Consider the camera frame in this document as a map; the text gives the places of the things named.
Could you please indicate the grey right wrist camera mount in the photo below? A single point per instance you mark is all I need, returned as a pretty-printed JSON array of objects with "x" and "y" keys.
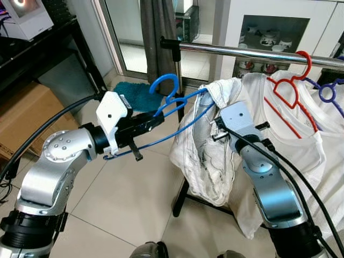
[{"x": 236, "y": 115}]

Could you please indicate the red plastic hanger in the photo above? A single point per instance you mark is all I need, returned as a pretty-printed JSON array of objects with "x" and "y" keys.
[{"x": 310, "y": 61}]

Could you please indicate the steel clothes rail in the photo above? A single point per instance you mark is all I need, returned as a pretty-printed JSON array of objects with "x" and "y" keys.
[{"x": 242, "y": 52}]

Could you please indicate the black desk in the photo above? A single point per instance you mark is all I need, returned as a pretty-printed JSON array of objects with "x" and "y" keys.
[{"x": 32, "y": 59}]

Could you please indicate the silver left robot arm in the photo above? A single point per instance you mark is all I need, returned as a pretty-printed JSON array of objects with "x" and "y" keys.
[{"x": 54, "y": 161}]

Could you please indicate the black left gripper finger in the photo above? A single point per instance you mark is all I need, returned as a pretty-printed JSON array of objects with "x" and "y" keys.
[
  {"x": 150, "y": 126},
  {"x": 151, "y": 116}
]

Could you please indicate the purple plastic hanger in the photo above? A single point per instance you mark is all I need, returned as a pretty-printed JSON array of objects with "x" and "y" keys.
[{"x": 320, "y": 92}]

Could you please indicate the white teapot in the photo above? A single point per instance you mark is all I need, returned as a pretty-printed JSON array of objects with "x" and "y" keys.
[{"x": 268, "y": 40}]

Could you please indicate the plain white t-shirt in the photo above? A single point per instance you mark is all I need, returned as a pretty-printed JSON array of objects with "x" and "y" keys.
[
  {"x": 336, "y": 123},
  {"x": 301, "y": 161}
]

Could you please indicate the blue plastic hanger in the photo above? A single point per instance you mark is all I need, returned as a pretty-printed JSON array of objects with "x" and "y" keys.
[{"x": 161, "y": 77}]

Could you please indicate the grey curtain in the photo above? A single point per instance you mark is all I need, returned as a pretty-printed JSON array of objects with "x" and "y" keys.
[{"x": 158, "y": 32}]

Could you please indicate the glass sliding door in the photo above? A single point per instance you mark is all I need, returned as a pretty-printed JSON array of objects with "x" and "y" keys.
[{"x": 123, "y": 32}]

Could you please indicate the brown cardboard box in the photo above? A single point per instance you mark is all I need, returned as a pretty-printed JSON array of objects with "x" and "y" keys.
[{"x": 27, "y": 113}]

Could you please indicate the black clothes rack stand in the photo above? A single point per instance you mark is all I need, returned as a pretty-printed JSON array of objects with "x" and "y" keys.
[{"x": 179, "y": 201}]

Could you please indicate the teal floor mat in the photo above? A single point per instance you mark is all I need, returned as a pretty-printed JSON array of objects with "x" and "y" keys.
[{"x": 134, "y": 97}]

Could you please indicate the white denim trousers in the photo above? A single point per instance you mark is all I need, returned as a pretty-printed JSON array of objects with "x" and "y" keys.
[{"x": 188, "y": 161}]

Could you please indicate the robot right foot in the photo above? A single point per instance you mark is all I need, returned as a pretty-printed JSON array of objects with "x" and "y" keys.
[{"x": 231, "y": 255}]

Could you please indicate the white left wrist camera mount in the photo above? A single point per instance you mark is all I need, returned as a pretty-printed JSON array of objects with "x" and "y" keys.
[{"x": 110, "y": 110}]

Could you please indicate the white computer case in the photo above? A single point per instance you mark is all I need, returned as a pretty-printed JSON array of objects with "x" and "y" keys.
[{"x": 27, "y": 24}]

